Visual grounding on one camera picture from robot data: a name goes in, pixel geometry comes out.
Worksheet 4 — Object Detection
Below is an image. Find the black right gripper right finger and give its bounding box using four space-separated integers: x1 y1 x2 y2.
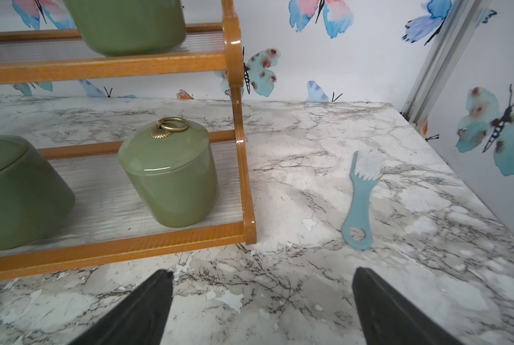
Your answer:
352 267 462 345

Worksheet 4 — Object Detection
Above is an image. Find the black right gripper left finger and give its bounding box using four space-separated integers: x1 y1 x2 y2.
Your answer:
71 270 174 344

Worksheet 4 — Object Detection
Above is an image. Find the orange wooden three-tier shelf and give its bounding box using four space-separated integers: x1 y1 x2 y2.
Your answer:
0 1 256 280

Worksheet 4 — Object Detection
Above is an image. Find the small green canister bottom right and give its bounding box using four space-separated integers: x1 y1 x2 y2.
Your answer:
118 117 219 228

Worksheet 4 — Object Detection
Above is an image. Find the small green canister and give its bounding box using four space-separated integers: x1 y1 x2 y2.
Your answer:
118 117 219 228
0 135 75 251

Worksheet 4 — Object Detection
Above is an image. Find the small green canister bottom middle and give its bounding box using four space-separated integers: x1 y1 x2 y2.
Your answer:
0 135 75 251

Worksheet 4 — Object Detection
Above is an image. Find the green canister middle right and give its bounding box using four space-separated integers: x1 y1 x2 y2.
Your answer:
65 0 186 57

